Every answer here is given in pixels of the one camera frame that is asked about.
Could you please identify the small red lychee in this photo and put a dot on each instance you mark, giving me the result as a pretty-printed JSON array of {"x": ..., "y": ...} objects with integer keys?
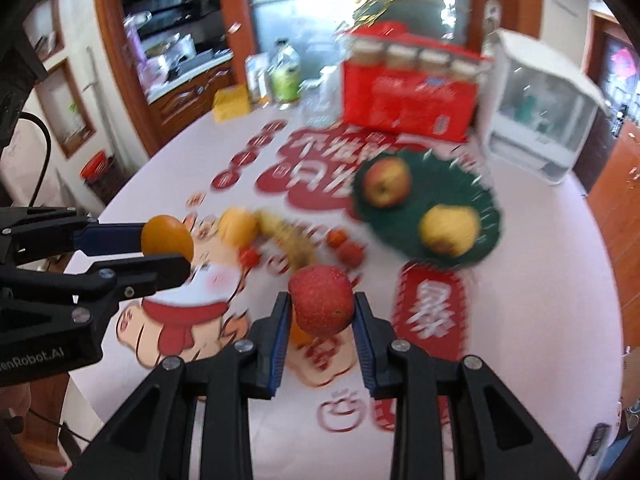
[{"x": 351, "y": 254}]

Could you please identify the red cherry tomato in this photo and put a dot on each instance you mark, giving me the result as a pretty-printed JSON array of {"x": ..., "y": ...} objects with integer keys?
[{"x": 250, "y": 257}]

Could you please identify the red bumpy lychee fruit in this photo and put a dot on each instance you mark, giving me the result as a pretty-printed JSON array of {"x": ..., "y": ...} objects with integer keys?
[{"x": 322, "y": 299}]

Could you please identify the red basket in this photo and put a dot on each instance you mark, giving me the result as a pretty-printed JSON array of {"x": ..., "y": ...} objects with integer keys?
[{"x": 95, "y": 167}]

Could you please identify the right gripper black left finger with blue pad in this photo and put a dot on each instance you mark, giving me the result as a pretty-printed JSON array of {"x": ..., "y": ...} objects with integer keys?
[{"x": 150, "y": 436}]

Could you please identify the clear drinking glass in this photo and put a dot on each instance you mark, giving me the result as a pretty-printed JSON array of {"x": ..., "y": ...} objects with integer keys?
[{"x": 317, "y": 101}]

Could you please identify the dark green leaf plate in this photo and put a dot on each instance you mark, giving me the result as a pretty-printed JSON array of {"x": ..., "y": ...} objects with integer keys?
[{"x": 435, "y": 182}]

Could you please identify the red apple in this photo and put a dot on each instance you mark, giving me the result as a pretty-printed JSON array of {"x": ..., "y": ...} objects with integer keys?
[{"x": 387, "y": 182}]

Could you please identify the red persimmon tomato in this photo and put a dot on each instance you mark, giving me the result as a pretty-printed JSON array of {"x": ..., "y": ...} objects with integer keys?
[{"x": 336, "y": 237}]

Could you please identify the small orange tangerine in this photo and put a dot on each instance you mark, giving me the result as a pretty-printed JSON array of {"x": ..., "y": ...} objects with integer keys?
[{"x": 163, "y": 235}]

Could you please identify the yellow striped melon fruit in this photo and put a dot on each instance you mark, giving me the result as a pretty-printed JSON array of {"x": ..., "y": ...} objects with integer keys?
[{"x": 238, "y": 227}]

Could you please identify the spotted yellow banana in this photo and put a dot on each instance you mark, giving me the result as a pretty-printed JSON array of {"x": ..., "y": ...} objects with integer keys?
[{"x": 297, "y": 248}]

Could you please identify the red paper cup package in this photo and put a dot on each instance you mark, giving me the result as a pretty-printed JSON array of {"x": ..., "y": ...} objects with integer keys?
[{"x": 398, "y": 82}]

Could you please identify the green label plastic bottle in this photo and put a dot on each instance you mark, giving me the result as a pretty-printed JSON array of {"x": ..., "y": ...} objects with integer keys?
[{"x": 284, "y": 74}]

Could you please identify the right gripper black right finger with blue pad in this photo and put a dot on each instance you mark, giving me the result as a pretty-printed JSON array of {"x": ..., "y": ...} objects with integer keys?
[{"x": 493, "y": 435}]

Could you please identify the yellow pear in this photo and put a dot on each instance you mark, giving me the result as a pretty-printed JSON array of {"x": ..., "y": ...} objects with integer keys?
[{"x": 449, "y": 230}]

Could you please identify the yellow small box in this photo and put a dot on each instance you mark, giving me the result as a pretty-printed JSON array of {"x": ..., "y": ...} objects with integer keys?
[{"x": 231, "y": 102}]

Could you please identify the white cup sterilizer box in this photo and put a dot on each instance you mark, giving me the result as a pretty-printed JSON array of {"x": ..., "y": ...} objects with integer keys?
[{"x": 536, "y": 108}]

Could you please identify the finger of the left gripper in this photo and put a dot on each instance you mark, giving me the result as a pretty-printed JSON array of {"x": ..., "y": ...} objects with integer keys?
[
  {"x": 136, "y": 277},
  {"x": 101, "y": 239}
]

